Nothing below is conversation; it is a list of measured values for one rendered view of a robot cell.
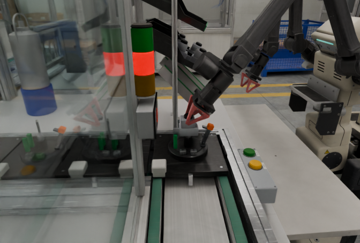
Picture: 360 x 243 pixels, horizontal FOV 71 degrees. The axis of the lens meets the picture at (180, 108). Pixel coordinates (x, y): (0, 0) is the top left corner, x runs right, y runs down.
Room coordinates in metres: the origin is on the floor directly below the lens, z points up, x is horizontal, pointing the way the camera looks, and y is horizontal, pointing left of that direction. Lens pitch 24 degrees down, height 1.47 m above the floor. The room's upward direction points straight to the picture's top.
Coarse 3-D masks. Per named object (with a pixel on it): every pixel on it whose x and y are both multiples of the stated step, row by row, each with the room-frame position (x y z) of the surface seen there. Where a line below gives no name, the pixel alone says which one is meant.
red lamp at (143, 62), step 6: (132, 54) 0.54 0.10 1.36; (138, 54) 0.53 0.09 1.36; (144, 54) 0.53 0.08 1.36; (150, 54) 0.54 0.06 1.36; (138, 60) 0.53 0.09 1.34; (144, 60) 0.53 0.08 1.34; (150, 60) 0.54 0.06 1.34; (138, 66) 0.53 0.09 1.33; (144, 66) 0.53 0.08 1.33; (150, 66) 0.54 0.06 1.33; (138, 72) 0.53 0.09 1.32; (144, 72) 0.53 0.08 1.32; (150, 72) 0.54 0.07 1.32
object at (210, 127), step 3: (210, 123) 0.76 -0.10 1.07; (204, 126) 0.75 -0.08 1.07; (207, 126) 0.75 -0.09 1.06; (210, 126) 0.75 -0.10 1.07; (213, 126) 0.75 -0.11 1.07; (207, 129) 0.75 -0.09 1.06; (210, 129) 0.75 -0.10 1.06; (207, 132) 0.75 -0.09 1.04; (204, 135) 0.75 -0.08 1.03; (207, 135) 0.75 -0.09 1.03; (204, 138) 0.75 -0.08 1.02; (201, 141) 0.75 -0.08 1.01; (204, 141) 0.75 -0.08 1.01
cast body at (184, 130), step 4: (184, 116) 0.74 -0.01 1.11; (192, 116) 0.75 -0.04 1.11; (184, 120) 0.73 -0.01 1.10; (180, 124) 0.76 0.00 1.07; (184, 124) 0.73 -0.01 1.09; (192, 124) 0.73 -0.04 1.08; (196, 124) 0.76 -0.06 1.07; (176, 128) 0.75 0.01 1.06; (180, 128) 0.73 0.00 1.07; (184, 128) 0.73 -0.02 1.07; (188, 128) 0.73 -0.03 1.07; (192, 128) 0.73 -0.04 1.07; (196, 128) 0.73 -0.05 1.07; (176, 132) 0.75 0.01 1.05; (180, 132) 0.73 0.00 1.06; (184, 132) 0.73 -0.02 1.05; (188, 132) 0.73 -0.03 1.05; (192, 132) 0.73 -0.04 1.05; (196, 132) 0.73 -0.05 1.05
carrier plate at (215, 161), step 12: (156, 144) 0.79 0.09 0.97; (216, 144) 0.79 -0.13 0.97; (156, 156) 0.71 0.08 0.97; (168, 156) 0.71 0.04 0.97; (216, 156) 0.71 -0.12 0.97; (168, 168) 0.65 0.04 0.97; (180, 168) 0.65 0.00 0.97; (192, 168) 0.65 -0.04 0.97; (204, 168) 0.65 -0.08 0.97; (216, 168) 0.65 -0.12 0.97
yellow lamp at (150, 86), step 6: (138, 78) 0.53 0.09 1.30; (144, 78) 0.53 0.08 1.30; (150, 78) 0.54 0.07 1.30; (138, 84) 0.53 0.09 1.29; (144, 84) 0.53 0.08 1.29; (150, 84) 0.54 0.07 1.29; (138, 90) 0.54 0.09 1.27; (144, 90) 0.53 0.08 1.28; (150, 90) 0.54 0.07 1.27; (144, 96) 0.53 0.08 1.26
